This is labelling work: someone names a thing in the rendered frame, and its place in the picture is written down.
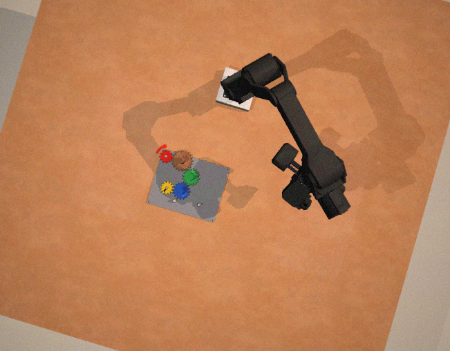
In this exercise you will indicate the green gear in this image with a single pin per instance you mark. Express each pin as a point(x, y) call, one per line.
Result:
point(190, 177)

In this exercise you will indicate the brown gear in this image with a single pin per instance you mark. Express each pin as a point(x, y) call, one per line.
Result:
point(182, 160)

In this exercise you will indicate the yellow gear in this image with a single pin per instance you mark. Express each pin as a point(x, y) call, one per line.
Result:
point(169, 187)

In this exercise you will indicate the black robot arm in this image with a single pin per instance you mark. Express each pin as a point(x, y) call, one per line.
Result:
point(323, 171)

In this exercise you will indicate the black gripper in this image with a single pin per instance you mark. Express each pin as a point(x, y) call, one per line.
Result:
point(285, 158)

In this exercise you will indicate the red gear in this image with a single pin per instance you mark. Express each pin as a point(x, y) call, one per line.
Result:
point(163, 156)

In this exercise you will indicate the blue gear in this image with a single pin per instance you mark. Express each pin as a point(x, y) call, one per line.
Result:
point(181, 190)

